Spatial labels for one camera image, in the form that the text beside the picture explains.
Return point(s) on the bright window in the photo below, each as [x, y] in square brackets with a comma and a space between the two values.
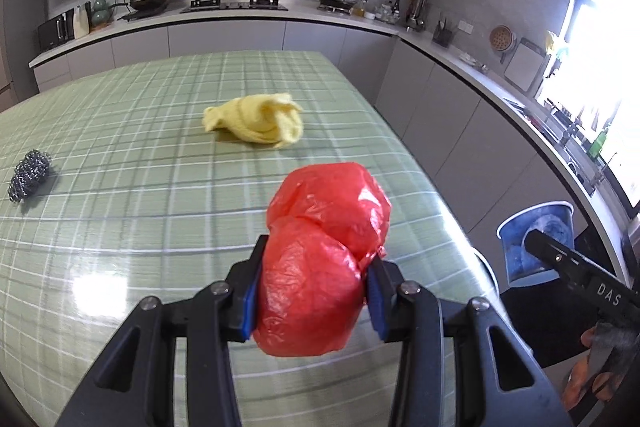
[605, 57]

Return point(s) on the white jug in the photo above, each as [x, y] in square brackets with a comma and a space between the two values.
[81, 23]

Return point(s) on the green bottle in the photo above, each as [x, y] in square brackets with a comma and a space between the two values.
[597, 144]

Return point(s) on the white cutting board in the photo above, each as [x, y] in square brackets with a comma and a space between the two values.
[524, 64]

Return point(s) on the steel wool scrubber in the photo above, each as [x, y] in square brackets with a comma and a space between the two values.
[30, 174]

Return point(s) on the person's right hand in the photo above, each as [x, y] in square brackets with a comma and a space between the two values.
[575, 382]

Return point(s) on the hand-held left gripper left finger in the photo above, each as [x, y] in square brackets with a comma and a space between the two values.
[250, 307]

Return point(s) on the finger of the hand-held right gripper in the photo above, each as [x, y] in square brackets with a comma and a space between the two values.
[550, 252]

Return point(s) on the blue plastic bin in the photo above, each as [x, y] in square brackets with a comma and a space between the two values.
[520, 257]

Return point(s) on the red plastic bag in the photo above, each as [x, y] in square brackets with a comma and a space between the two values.
[320, 257]

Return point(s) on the green checked tablecloth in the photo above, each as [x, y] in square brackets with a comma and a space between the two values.
[125, 207]

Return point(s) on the row of condiment bottles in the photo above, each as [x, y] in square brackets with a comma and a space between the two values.
[380, 9]

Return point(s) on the black gas stove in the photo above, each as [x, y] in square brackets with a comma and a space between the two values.
[235, 5]

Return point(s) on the grey refrigerator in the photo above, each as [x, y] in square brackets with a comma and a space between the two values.
[15, 32]

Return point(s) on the black knife rack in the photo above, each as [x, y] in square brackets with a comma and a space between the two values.
[442, 34]

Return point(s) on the yellow cloth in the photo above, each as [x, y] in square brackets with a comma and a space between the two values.
[260, 119]

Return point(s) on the black microwave oven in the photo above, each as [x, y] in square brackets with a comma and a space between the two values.
[52, 33]

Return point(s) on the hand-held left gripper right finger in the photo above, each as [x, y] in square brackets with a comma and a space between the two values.
[375, 309]

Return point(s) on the utensil holder with utensils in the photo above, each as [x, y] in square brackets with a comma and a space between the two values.
[416, 14]

